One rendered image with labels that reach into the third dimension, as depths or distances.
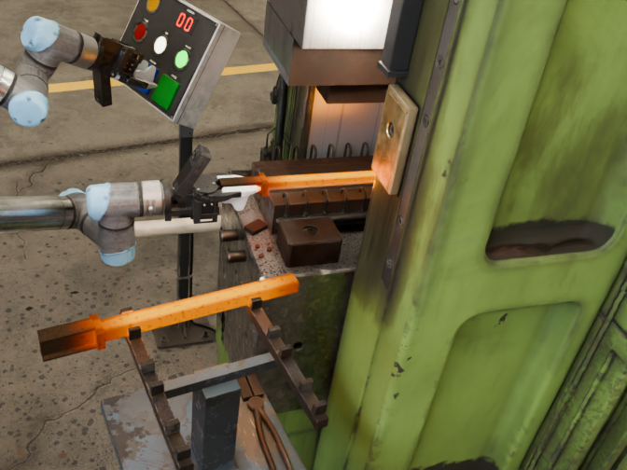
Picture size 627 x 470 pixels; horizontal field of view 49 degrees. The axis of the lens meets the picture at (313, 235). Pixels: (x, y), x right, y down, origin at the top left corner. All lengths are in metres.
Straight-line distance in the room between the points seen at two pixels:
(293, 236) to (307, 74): 0.33
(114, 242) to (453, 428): 0.87
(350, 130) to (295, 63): 0.47
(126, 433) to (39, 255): 1.70
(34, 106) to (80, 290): 1.33
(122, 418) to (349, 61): 0.79
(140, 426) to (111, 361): 1.16
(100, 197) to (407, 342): 0.68
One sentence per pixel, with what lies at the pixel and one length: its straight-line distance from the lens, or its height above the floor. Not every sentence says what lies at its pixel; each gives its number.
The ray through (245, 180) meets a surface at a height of 1.01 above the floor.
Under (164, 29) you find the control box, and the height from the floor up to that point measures 1.12.
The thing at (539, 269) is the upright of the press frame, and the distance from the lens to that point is 1.31.
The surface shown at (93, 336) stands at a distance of 1.15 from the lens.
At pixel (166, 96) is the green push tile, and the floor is 1.00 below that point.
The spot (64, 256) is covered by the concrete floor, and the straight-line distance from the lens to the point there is 2.94.
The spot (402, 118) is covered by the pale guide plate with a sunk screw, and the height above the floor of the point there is 1.33.
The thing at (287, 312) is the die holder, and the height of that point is 0.81.
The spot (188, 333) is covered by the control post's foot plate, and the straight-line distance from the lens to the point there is 2.57.
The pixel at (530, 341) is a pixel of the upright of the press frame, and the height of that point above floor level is 0.84.
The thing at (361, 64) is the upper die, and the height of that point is 1.31.
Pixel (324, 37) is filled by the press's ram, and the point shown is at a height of 1.39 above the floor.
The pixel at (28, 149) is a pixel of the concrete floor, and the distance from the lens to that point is 3.64.
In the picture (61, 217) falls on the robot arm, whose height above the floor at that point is 0.92.
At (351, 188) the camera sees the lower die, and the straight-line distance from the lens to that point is 1.59.
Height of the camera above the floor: 1.84
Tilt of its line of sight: 37 degrees down
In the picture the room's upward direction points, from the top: 9 degrees clockwise
